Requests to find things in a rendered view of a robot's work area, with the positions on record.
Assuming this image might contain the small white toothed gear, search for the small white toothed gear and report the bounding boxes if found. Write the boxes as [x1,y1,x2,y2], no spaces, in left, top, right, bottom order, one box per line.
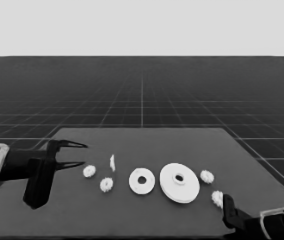
[99,177,115,193]
[82,164,97,179]
[199,169,215,185]

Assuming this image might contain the white round carrier with pins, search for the white round carrier with pins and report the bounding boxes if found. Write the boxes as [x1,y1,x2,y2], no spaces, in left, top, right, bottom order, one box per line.
[128,167,156,195]

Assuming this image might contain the small white T-shaped piece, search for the small white T-shaped piece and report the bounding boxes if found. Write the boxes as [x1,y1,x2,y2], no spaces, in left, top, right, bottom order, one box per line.
[109,153,117,173]

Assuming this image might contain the large thick white disc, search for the large thick white disc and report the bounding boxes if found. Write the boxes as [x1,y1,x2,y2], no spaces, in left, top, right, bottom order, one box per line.
[159,162,201,204]

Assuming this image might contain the larger white toothed gear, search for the larger white toothed gear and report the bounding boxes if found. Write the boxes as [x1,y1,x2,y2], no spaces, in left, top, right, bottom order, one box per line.
[211,190,224,209]

